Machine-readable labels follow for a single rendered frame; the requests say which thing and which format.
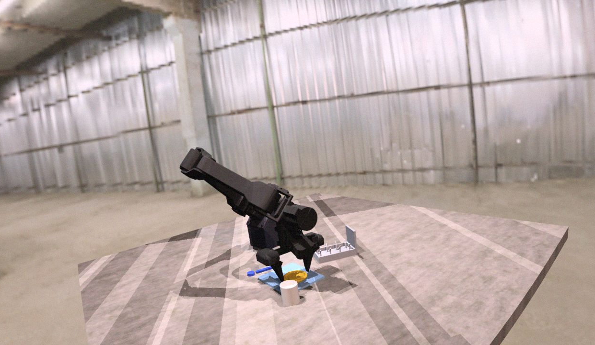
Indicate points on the light blue flat square mat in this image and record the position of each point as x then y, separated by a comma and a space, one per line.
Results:
272, 280

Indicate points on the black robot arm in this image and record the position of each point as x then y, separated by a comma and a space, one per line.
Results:
255, 199

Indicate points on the yellow plate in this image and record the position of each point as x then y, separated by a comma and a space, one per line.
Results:
296, 275

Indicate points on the grey dish rack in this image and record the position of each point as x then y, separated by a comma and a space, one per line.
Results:
338, 251

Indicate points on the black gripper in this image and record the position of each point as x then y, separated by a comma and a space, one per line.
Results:
271, 257

